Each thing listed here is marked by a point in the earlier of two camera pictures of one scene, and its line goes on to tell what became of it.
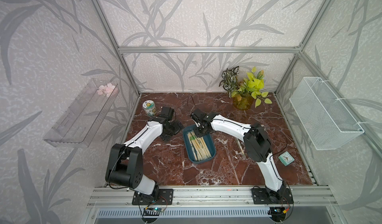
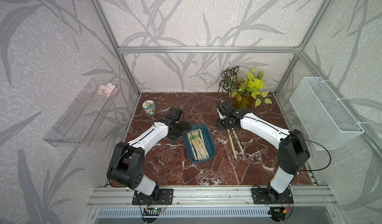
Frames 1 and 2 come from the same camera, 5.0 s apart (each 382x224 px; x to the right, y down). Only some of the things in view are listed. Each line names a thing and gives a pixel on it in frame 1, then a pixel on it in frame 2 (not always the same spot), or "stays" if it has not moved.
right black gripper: x=198 y=135 to x=219 y=127
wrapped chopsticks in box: x=202 y=151 stays
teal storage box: x=209 y=138 stays
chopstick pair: x=241 y=147 stays
